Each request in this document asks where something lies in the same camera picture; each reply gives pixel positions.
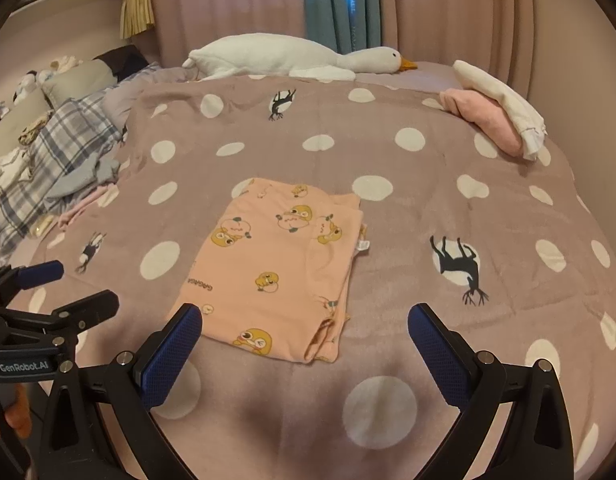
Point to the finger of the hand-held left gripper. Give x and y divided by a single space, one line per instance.
95 305
42 272

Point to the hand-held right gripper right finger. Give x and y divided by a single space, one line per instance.
435 357

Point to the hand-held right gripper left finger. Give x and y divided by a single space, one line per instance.
170 355

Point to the pink cartoon print shirt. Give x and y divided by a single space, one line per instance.
268 260

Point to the person's left hand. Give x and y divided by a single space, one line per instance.
16 407

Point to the light pink garment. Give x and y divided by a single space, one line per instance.
87 200

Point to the grey garment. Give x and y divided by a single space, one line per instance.
105 167

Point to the grey plaid quilt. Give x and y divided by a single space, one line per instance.
62 135

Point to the floral cloth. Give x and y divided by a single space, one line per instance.
32 132

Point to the mauve polka dot blanket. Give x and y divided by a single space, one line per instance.
388 170

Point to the beige pillow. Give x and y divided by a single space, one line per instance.
77 77

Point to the small plush toys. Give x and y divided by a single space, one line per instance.
42 74

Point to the grey duvet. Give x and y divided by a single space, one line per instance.
137 85

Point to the dark pillow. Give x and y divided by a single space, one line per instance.
125 57

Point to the pink folded cloth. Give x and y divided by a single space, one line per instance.
483 112

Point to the cream folded cloth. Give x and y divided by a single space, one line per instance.
498 92

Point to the white goose plush toy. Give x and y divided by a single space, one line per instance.
258 55

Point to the pink curtain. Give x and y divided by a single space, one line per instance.
227 0

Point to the teal curtain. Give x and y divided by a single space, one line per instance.
328 0

